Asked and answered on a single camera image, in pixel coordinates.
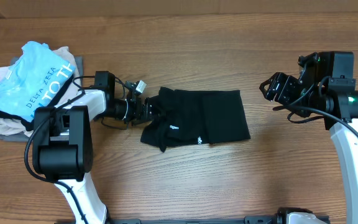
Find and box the black t-shirt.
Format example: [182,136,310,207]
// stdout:
[140,87,251,152]

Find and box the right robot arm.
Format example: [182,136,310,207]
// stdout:
[259,51,358,223]

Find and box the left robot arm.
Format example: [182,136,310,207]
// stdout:
[24,71,156,224]

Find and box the light blue folded shirt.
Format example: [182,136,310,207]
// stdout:
[0,41,76,122]

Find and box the grey folded shirt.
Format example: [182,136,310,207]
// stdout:
[0,55,84,142]

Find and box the beige folded shirt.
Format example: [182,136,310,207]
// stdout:
[0,46,82,139]

